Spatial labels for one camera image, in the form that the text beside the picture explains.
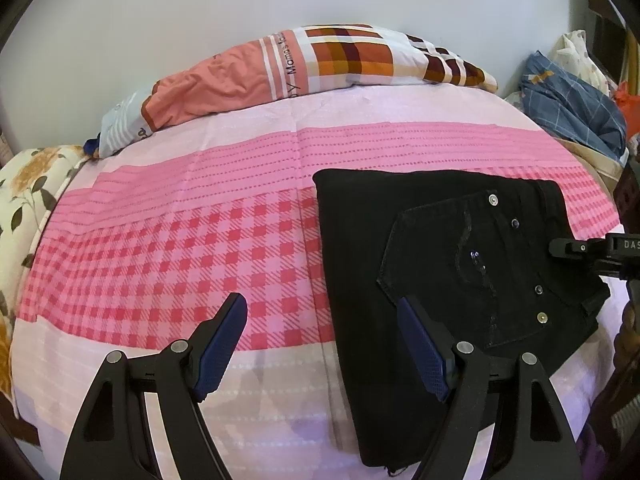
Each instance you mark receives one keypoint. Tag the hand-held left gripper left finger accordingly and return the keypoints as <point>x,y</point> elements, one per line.
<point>222,340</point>

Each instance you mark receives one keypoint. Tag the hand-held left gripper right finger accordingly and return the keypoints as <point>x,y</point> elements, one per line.
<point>422,355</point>

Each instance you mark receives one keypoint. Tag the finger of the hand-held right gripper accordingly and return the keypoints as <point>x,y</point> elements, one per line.
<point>575,248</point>

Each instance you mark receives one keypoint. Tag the black pants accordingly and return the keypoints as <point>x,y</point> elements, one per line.
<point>360,260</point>

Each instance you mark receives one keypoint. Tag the beige cloth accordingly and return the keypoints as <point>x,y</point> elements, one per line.
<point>595,160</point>

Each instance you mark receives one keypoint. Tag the orange bag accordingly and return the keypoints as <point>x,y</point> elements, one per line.
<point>627,102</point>

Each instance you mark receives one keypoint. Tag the blue plaid cloth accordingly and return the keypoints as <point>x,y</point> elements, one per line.
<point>565,95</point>

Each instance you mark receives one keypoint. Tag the pink checked bed sheet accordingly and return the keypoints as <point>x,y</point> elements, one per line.
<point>200,185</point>

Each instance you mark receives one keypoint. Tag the white patterned cloth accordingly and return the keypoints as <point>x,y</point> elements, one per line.
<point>575,47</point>

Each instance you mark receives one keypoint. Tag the cream floral cloth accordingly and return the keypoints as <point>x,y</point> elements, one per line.
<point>30,185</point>

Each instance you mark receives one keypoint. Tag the plaid print pillow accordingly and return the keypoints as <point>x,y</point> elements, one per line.
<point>350,60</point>

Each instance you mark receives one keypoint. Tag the wooden frame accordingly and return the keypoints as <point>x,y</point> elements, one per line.
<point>607,25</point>

